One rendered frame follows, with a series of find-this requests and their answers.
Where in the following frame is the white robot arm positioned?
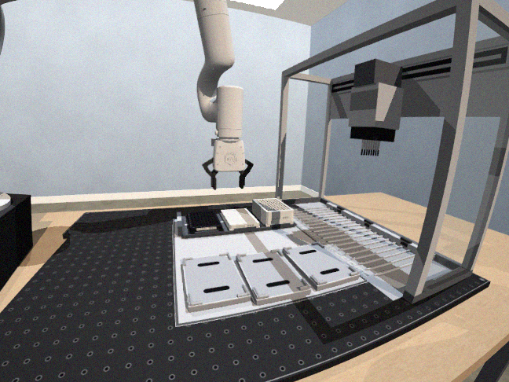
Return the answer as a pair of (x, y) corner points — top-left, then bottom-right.
(193, 0), (244, 139)

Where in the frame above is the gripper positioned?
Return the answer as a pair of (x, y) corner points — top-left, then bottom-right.
(202, 138), (254, 190)

